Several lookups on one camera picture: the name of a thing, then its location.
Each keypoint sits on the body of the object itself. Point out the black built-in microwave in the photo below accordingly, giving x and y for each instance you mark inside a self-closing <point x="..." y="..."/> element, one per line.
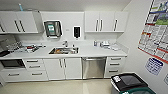
<point x="11" y="63"/>

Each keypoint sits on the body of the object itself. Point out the white folded cloth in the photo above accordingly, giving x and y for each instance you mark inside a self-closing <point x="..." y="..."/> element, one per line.
<point x="115" y="47"/>

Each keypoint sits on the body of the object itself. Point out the large printed wall poster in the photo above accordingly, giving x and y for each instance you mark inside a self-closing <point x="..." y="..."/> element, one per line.
<point x="155" y="36"/>

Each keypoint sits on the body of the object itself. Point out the black lid waste bin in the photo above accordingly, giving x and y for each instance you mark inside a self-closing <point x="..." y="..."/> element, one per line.
<point x="128" y="79"/>

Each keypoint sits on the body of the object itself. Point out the orange bowl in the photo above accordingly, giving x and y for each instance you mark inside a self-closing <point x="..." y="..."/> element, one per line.
<point x="59" y="50"/>

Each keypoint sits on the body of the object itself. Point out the stainless steel dishwasher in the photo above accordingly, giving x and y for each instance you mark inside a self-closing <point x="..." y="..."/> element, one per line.
<point x="94" y="68"/>

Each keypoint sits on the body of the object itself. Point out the white mug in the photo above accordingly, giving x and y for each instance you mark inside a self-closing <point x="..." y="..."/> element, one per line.
<point x="71" y="51"/>

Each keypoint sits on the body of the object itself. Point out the small blue wall sign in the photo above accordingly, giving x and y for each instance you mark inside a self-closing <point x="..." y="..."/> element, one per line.
<point x="154" y="66"/>

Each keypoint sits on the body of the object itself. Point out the steel sink basin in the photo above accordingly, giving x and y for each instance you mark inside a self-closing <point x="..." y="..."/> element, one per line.
<point x="65" y="53"/>

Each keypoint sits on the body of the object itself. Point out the stack of white plates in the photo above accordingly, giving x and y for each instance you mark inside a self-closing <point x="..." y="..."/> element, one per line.
<point x="105" y="44"/>

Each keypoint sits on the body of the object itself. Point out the white drawer stack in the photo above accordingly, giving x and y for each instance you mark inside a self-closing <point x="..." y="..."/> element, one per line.
<point x="35" y="69"/>
<point x="115" y="66"/>

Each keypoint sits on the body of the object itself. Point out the black soap dispenser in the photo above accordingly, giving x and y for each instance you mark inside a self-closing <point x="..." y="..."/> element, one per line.
<point x="77" y="32"/>

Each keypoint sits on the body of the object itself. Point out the steel paper towel dispenser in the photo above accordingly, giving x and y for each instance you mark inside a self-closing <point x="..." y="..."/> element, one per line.
<point x="52" y="29"/>

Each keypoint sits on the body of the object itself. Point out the white two-door base cabinet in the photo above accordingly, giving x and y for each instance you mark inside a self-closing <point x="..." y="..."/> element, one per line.
<point x="61" y="68"/>

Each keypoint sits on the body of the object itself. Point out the blue recycling bin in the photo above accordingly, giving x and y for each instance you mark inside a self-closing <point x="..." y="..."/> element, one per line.
<point x="136" y="89"/>

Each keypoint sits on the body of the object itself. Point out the small green wall sign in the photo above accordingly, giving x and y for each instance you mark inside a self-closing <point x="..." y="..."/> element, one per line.
<point x="165" y="79"/>

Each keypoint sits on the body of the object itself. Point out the dark coffee machine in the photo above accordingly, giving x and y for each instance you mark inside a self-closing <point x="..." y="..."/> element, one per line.
<point x="6" y="46"/>

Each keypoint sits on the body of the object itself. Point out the chrome faucet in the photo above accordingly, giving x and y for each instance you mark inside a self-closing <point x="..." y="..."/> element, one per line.
<point x="65" y="43"/>

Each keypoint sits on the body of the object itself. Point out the wide white low drawer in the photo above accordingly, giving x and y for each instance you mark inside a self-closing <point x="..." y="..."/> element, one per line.
<point x="13" y="76"/>

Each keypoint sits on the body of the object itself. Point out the wide white wall cabinet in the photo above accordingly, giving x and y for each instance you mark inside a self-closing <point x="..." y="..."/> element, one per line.
<point x="20" y="21"/>

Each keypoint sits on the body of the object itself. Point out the blue bottle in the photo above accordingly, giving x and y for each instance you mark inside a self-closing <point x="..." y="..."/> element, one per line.
<point x="20" y="7"/>

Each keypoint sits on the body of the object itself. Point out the dish soap bottle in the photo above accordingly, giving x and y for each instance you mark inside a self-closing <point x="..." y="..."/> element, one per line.
<point x="95" y="43"/>

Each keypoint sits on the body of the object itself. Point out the dish rack with items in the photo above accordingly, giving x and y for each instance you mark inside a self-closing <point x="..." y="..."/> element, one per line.
<point x="31" y="48"/>

